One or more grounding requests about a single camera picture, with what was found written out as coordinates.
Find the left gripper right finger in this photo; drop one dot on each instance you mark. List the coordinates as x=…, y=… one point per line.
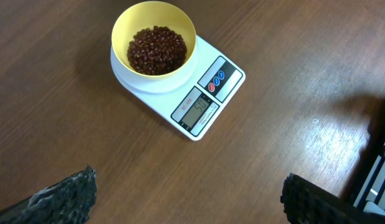
x=306, y=203

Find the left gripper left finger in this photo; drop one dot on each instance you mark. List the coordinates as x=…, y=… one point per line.
x=68, y=201

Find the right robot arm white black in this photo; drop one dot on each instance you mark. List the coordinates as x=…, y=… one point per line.
x=366, y=187

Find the white digital kitchen scale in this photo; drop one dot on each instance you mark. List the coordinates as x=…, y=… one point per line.
x=193, y=98

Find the red beans in bowl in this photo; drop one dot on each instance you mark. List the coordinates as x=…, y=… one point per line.
x=156, y=51

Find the yellow plastic bowl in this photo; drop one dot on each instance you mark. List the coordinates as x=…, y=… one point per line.
x=148, y=14

